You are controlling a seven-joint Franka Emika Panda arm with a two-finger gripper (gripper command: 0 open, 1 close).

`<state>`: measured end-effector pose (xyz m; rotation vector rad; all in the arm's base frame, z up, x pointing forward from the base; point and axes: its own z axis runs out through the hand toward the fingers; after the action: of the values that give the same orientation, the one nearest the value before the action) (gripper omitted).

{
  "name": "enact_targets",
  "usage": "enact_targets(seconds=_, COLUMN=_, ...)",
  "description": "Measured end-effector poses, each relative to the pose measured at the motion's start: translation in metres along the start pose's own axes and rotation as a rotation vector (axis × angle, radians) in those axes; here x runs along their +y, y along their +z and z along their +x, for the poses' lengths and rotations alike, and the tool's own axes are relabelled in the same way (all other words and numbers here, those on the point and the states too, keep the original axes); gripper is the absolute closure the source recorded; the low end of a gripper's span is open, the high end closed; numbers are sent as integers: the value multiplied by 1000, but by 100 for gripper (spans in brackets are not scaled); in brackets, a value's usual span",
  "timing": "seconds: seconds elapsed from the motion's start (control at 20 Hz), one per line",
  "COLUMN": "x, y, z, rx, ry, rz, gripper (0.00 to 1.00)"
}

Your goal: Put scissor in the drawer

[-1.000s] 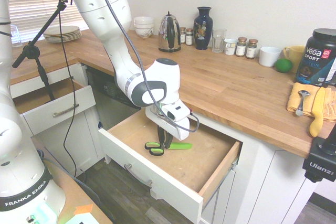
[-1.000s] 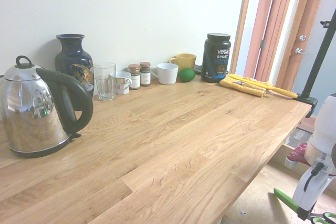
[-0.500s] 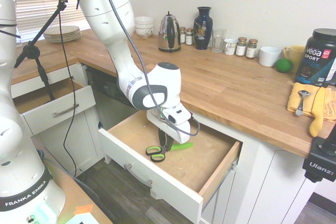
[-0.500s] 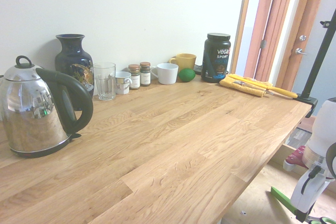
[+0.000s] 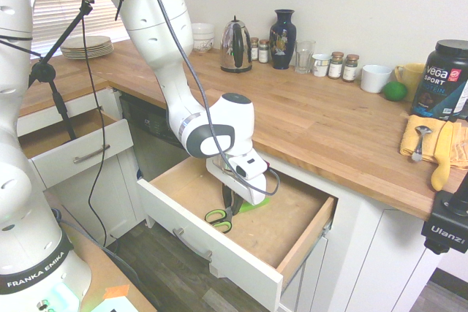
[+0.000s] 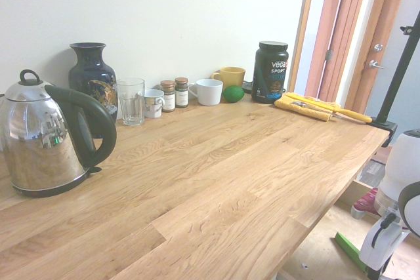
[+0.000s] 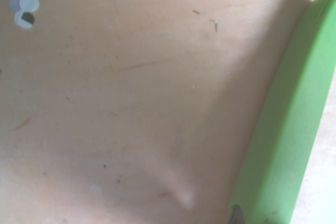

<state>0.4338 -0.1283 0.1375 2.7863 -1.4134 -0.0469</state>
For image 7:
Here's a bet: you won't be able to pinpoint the white paper dot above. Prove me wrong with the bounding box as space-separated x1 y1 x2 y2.
19 0 40 13

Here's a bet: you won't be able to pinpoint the green sheathed scissors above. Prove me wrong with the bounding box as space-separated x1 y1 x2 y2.
227 0 336 224

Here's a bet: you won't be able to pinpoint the wooden drawer with white front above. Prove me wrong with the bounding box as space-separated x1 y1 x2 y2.
0 0 336 224

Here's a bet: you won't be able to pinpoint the white dot with black mark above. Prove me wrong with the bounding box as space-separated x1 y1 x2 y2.
14 10 36 29

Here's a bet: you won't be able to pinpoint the pale grey paper dot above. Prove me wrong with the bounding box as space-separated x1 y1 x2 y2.
7 0 22 13

